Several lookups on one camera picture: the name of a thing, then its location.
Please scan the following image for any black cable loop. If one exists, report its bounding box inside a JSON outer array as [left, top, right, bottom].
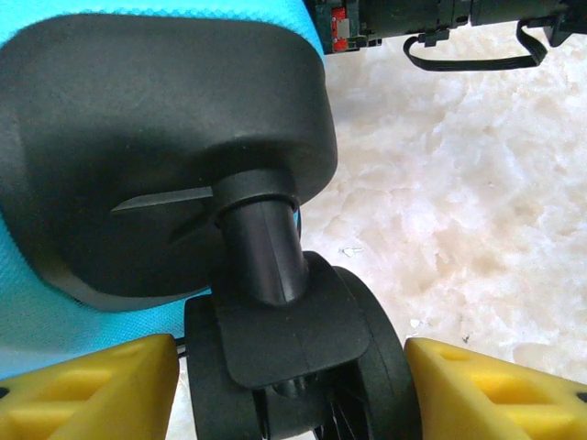
[[402, 20, 549, 73]]

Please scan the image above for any turquoise hard-shell suitcase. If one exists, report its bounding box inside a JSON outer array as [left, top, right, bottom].
[[0, 0, 423, 440]]

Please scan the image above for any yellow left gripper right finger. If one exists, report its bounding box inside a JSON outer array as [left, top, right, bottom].
[[403, 337, 587, 440]]

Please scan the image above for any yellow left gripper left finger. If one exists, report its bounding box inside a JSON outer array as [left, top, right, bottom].
[[0, 333, 180, 440]]

